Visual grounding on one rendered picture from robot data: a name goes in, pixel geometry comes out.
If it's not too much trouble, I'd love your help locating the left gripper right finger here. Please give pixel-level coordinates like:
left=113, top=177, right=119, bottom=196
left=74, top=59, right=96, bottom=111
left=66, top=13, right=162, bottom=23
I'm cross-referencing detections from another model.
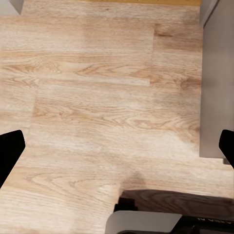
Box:
left=219, top=129, right=234, bottom=168

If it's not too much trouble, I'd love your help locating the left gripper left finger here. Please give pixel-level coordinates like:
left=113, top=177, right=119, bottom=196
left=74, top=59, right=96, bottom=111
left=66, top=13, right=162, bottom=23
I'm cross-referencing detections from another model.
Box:
left=0, top=130, right=25, bottom=188

